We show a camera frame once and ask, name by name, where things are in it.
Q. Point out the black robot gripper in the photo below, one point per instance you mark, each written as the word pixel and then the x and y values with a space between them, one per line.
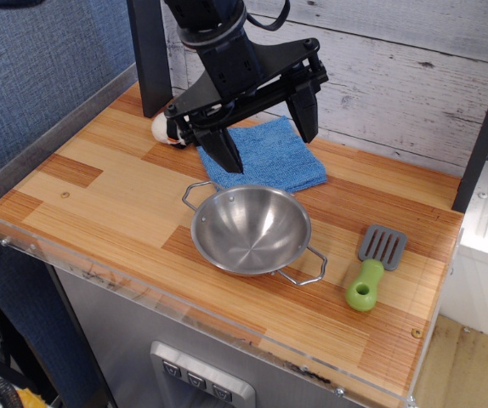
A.
pixel 242 78

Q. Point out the grey green toy spatula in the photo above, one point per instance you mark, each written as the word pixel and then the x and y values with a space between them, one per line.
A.
pixel 381 250

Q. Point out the dark left frame post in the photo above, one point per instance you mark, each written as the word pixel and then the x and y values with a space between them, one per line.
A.
pixel 150 52

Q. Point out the dark right frame post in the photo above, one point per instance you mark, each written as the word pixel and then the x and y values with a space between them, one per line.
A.
pixel 473 170

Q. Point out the clear acrylic table guard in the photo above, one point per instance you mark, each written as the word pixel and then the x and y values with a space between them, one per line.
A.
pixel 102 204

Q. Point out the white ball with black strap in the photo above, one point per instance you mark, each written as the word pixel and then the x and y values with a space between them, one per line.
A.
pixel 161 129

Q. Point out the stainless steel colander bowl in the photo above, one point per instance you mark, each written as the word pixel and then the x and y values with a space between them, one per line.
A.
pixel 250 229

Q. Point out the silver button control panel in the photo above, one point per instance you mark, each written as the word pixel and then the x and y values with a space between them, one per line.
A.
pixel 185 381

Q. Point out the blue folded cloth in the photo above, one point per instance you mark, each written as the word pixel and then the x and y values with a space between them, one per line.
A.
pixel 272 155

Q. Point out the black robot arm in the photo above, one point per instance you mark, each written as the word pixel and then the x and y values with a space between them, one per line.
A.
pixel 228 16

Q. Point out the dark frame post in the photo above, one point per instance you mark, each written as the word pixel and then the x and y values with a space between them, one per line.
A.
pixel 150 52
pixel 473 170

